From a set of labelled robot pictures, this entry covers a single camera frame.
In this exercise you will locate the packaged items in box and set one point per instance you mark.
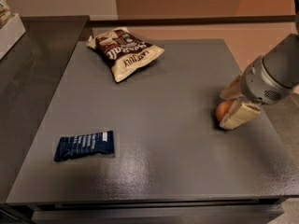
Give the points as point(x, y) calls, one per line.
point(5, 12)

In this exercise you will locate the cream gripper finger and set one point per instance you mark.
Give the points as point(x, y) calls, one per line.
point(238, 112)
point(233, 90)

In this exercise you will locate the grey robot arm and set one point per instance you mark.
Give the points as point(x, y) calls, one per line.
point(282, 63)

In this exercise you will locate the orange fruit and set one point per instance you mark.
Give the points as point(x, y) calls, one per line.
point(222, 109)

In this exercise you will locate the brown and cream chip bag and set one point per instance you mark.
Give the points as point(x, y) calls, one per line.
point(124, 52)

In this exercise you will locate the dark blue snack bar wrapper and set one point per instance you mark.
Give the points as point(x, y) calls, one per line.
point(79, 146)

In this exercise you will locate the white box on counter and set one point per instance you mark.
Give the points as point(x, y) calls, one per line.
point(10, 34)

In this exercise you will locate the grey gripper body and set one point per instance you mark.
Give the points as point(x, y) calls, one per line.
point(261, 84)

